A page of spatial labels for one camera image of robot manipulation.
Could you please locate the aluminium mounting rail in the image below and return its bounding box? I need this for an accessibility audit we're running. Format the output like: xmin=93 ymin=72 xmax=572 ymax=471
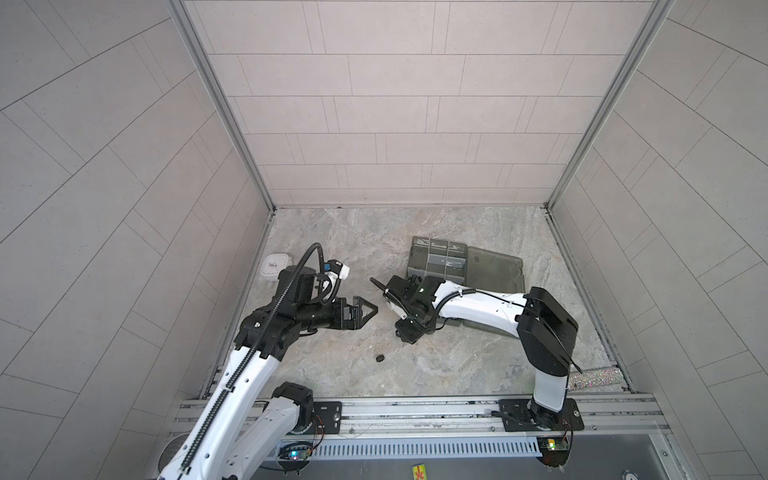
xmin=170 ymin=392 xmax=670 ymax=436

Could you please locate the white round container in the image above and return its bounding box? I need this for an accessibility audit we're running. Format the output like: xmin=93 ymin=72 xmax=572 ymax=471
xmin=259 ymin=252 xmax=292 ymax=281

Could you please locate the right controller board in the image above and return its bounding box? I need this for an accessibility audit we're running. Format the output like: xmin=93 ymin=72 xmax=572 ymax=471
xmin=536 ymin=436 xmax=571 ymax=468

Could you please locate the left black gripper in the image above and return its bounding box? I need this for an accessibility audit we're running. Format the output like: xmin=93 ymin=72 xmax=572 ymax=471
xmin=291 ymin=296 xmax=376 ymax=332

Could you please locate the left controller board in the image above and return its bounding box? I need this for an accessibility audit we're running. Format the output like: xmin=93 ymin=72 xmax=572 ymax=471
xmin=277 ymin=441 xmax=314 ymax=472

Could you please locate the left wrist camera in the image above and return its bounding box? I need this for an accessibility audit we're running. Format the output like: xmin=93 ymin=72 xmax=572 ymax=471
xmin=324 ymin=259 xmax=350 ymax=280

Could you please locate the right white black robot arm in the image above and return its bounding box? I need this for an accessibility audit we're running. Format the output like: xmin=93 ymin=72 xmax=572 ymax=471
xmin=370 ymin=275 xmax=584 ymax=434

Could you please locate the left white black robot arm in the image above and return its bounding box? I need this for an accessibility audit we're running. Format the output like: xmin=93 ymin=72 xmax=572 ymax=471
xmin=159 ymin=242 xmax=378 ymax=479

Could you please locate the controller board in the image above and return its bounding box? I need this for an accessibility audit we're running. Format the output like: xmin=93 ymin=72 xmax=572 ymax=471
xmin=536 ymin=436 xmax=571 ymax=468
xmin=277 ymin=441 xmax=314 ymax=472

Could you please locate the green compartment organizer box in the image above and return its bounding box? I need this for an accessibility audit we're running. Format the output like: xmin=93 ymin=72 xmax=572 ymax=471
xmin=399 ymin=236 xmax=525 ymax=337

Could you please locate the sprinkle-filled clear bottle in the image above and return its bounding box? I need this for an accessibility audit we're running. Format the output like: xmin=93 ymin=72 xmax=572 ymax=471
xmin=568 ymin=366 xmax=627 ymax=393

